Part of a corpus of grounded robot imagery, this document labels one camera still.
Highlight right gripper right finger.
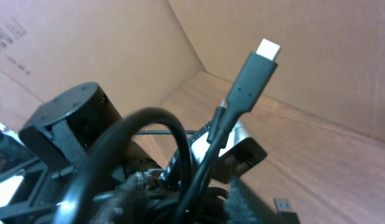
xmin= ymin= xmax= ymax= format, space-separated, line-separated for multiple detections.
xmin=224 ymin=178 xmax=286 ymax=224

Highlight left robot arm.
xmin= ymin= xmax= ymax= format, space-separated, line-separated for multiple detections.
xmin=0 ymin=82 xmax=156 ymax=223

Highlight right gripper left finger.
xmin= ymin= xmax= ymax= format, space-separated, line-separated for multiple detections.
xmin=88 ymin=169 xmax=161 ymax=224

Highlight black thin USB cable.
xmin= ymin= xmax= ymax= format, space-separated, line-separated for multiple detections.
xmin=170 ymin=38 xmax=282 ymax=224

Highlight cardboard box wall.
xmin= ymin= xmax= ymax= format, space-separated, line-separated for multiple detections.
xmin=0 ymin=0 xmax=385 ymax=146

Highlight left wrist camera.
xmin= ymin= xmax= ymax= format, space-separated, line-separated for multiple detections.
xmin=189 ymin=121 xmax=267 ymax=184

